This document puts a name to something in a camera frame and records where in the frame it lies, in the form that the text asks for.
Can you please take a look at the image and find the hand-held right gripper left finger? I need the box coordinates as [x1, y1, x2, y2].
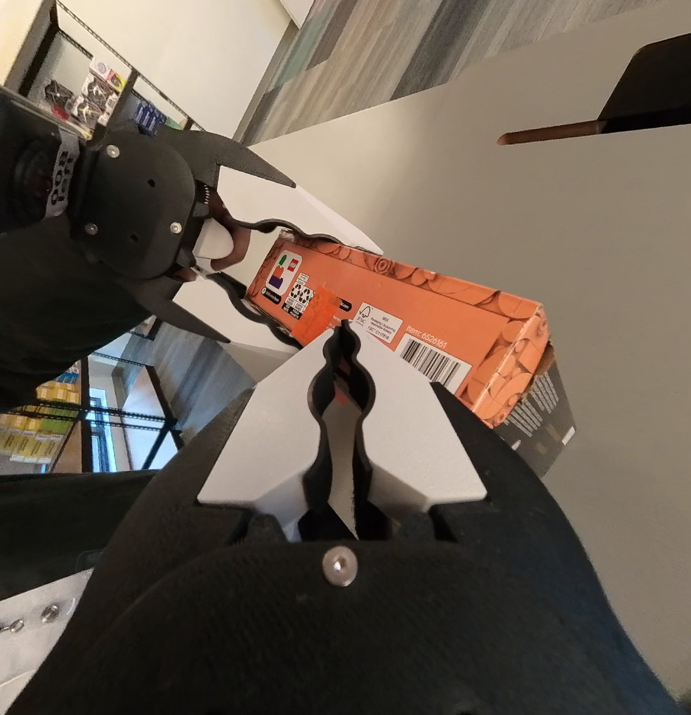
[197, 328, 343, 543]

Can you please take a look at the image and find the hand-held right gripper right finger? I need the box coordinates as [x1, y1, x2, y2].
[340, 320, 488, 541]

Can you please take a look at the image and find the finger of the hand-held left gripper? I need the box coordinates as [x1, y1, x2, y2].
[210, 165, 383, 256]
[174, 273, 305, 359]

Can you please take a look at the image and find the black orchid lego box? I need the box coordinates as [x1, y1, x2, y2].
[246, 232, 579, 479]

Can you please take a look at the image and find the stack of colourful lego boxes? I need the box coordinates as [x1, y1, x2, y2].
[0, 363, 85, 465]

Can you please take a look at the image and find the shelved stack of toy boxes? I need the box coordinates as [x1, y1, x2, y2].
[41, 61, 182, 142]

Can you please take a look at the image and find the person's black jacket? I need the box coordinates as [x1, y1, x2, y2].
[0, 471, 157, 605]

